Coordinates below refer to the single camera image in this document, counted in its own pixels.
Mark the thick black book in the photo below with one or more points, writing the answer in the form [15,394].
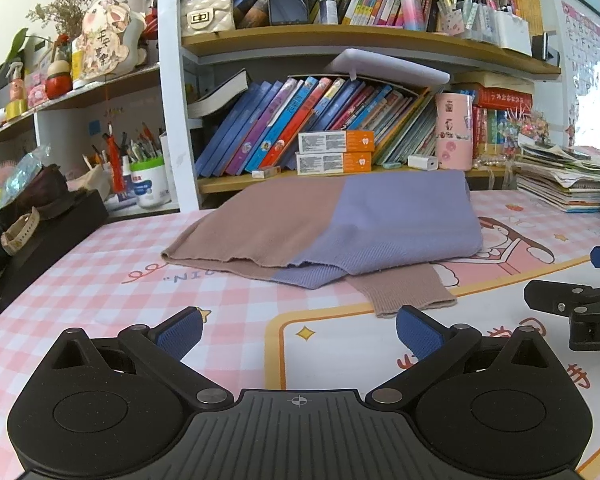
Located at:
[220,95]

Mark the pink patterned cylinder box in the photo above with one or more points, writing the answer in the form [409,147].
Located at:
[454,130]

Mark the red round doll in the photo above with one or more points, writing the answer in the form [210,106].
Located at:
[59,80]

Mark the row of leaning colourful books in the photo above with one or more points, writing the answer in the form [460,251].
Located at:
[260,130]

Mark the white spray bottle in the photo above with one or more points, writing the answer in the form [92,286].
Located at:
[329,7]

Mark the orange and white carton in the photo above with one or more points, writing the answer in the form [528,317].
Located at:
[335,141]
[332,163]

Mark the stack of magazines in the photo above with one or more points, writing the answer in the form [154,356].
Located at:
[565,180]

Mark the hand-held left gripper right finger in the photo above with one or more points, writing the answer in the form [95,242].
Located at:
[420,332]

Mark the white flat case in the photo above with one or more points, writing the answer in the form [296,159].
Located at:
[385,67]

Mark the small green eraser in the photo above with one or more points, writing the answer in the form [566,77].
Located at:
[392,165]

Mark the row of red books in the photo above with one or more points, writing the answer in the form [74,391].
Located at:
[500,120]

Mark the dark brown cloth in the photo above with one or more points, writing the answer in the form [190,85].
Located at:
[45,190]

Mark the round paper ornament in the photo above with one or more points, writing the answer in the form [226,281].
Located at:
[102,40]

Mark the bunch of pencils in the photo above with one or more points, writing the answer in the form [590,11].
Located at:
[140,145]

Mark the pink spray bottle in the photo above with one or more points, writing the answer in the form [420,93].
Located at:
[16,85]

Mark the white desk organizer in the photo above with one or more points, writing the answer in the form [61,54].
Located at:
[510,35]

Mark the red tassel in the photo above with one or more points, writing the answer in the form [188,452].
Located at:
[115,160]

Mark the pink and blue gradient bottle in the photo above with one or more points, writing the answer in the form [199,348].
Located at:
[411,5]

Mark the white jar with green rim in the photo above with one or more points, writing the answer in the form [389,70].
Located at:
[149,187]

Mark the iridescent plastic bag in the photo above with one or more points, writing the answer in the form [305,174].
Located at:
[10,180]

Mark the cream quilted handbag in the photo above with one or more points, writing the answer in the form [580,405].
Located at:
[207,15]

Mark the beige wristwatch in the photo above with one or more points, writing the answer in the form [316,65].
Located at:
[17,237]

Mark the dried flowers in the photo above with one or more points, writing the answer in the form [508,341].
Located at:
[62,7]

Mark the wall poster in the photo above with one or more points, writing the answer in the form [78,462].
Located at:
[590,75]

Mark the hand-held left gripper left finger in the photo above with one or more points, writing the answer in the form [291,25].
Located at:
[180,331]

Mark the purple and brown knit sweater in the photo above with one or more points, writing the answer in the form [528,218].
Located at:
[390,220]

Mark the white charger plug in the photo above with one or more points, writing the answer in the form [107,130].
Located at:
[423,162]

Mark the white and wood bookshelf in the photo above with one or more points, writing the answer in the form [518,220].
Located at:
[170,110]

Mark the white ceramic figurine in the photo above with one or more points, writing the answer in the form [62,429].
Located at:
[139,35]

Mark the black box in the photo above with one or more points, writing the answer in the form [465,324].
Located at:
[65,230]

